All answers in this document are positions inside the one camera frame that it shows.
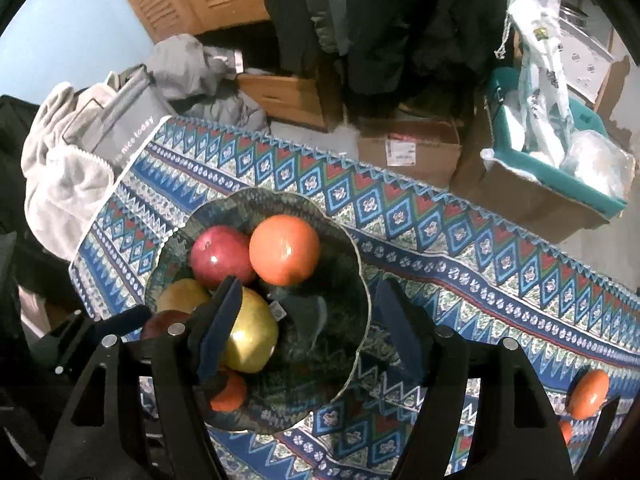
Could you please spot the teal bin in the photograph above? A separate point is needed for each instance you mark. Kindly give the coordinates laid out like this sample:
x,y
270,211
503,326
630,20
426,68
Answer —
x,y
520,160

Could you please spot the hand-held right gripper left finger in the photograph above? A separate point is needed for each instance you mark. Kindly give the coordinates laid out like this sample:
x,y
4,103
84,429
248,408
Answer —
x,y
220,330

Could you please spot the white patterned plastic bag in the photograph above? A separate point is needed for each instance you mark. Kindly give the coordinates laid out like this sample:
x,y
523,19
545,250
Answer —
x,y
540,60

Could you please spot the large yellow apple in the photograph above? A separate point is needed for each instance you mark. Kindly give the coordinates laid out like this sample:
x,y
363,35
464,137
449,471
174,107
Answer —
x,y
252,335

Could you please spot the dark glass bowl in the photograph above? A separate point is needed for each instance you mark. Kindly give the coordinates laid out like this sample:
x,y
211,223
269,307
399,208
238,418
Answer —
x,y
325,310

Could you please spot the wooden shelf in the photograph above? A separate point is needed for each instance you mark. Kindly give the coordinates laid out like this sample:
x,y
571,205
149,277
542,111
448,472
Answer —
x,y
602,87

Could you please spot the labelled cardboard box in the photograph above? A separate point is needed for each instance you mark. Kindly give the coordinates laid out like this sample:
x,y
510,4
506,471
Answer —
x,y
380,152

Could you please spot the grey printed bag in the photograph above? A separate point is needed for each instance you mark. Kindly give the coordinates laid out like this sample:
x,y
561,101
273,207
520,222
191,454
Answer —
x,y
130,120

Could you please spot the grey garment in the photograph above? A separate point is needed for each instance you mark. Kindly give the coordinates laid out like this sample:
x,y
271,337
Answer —
x,y
185,65

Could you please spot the beige cloth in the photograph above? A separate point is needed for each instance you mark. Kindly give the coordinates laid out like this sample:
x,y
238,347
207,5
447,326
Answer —
x,y
55,115

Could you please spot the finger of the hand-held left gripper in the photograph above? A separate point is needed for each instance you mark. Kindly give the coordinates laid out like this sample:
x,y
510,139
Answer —
x,y
130,317

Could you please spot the dark red apple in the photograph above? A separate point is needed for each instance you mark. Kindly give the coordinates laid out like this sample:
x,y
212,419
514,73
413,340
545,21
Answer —
x,y
162,322

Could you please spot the clear plastic bag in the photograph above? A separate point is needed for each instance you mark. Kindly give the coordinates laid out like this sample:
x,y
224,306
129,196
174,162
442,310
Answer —
x,y
600,160

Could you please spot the dark hanging clothes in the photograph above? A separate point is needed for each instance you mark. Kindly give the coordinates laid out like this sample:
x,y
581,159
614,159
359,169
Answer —
x,y
400,35

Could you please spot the shiny red apple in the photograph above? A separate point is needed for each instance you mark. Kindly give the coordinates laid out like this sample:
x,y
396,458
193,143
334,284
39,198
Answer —
x,y
220,255

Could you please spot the large cardboard box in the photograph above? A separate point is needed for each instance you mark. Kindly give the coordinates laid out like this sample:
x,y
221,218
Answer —
x,y
525,200

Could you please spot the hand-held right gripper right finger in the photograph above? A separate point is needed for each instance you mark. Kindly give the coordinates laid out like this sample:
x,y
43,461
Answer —
x,y
395,320

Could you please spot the white printed sheet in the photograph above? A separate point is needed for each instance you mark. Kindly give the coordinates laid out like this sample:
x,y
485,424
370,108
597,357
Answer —
x,y
585,60

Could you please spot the white fleece towel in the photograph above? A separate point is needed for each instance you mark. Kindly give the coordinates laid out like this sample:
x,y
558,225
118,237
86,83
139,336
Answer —
x,y
65,195

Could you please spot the blue patterned tablecloth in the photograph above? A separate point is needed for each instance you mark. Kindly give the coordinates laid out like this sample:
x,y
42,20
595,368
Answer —
x,y
475,270

